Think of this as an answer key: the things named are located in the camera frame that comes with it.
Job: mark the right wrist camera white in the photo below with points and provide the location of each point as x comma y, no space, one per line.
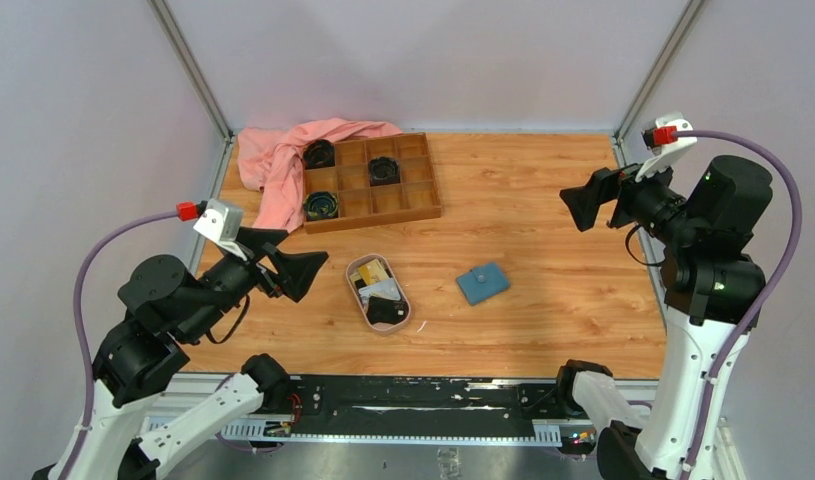
667,138

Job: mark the yellow black credit card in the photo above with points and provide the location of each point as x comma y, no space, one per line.
369,273

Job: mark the teal leather card holder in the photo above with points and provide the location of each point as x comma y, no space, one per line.
482,282

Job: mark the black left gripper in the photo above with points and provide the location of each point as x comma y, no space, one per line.
296,269

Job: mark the black card in tray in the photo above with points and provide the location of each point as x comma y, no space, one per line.
386,311

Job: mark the rolled dark dotted tie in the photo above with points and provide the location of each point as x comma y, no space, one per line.
384,171

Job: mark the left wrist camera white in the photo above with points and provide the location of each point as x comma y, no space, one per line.
216,221

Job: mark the pink oval card tray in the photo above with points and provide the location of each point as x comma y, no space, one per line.
381,329

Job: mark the rolled black tie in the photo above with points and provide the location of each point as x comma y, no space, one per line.
319,154

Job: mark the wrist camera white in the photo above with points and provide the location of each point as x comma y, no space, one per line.
216,221
667,138

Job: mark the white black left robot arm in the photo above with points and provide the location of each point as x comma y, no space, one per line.
167,309

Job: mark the wooden compartment tray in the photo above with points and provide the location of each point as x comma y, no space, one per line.
368,182

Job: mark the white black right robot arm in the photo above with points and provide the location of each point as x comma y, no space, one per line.
710,284

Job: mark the aluminium frame rail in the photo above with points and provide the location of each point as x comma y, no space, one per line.
252,430

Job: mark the pink cloth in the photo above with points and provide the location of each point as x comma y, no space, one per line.
270,162

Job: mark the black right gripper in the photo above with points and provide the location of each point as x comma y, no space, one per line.
603,185

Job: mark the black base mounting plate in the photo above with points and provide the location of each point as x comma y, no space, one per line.
423,407

